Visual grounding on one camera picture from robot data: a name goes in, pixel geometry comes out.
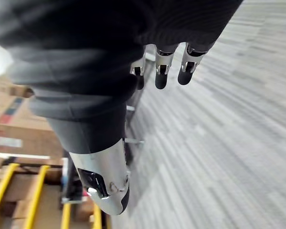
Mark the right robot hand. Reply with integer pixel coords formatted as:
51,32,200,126
0,0,244,216

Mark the yellow metal shelf rack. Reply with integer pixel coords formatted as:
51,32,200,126
0,163,103,229

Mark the large brown cardboard box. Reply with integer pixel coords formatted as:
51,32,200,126
0,78,53,134

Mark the brown cardboard box with label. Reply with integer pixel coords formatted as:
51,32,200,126
0,130,65,159

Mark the dark metal rack upright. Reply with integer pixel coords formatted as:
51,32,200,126
61,152,86,203

